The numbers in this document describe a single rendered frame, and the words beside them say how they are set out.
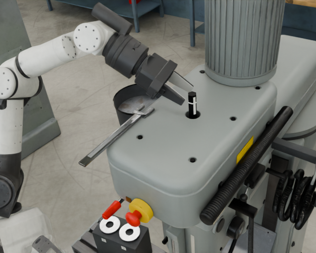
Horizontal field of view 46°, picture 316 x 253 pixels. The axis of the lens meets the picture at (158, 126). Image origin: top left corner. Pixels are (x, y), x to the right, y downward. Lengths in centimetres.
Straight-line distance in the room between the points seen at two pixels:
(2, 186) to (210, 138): 53
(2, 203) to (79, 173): 257
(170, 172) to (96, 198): 256
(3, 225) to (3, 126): 25
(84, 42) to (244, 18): 38
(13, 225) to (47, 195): 243
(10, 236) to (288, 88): 94
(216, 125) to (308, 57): 66
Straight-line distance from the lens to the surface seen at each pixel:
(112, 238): 166
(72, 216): 324
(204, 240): 112
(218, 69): 101
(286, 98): 126
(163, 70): 87
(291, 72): 135
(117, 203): 97
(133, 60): 85
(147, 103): 338
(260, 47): 97
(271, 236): 171
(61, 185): 351
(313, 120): 148
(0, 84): 98
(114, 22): 88
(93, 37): 86
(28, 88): 101
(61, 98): 464
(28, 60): 97
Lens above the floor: 244
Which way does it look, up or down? 39 degrees down
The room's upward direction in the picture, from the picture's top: 6 degrees counter-clockwise
